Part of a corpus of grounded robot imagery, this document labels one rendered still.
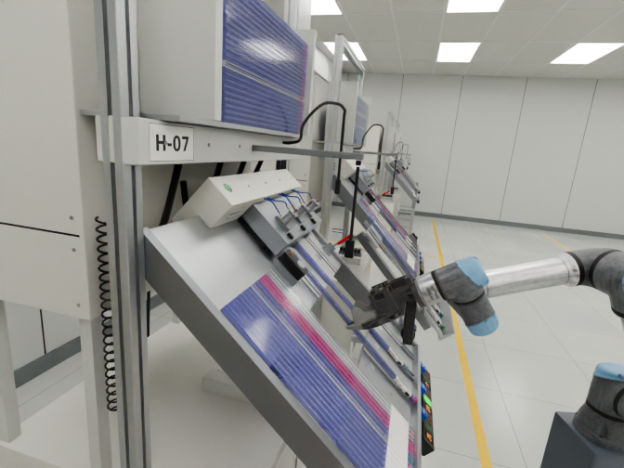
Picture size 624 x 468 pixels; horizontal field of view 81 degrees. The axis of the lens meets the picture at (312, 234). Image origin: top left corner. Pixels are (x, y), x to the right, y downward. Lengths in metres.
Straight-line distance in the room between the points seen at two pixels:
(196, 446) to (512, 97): 8.44
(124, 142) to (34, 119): 0.23
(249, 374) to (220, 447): 0.42
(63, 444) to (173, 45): 0.94
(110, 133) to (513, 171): 8.48
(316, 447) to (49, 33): 0.81
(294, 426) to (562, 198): 8.66
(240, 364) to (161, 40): 0.59
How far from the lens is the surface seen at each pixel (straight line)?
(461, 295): 0.92
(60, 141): 0.78
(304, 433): 0.70
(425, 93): 8.69
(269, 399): 0.69
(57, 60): 0.78
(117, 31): 0.65
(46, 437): 1.21
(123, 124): 0.63
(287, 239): 0.92
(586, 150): 9.17
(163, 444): 1.10
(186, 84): 0.75
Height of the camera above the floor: 1.36
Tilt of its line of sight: 13 degrees down
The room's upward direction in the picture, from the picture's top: 4 degrees clockwise
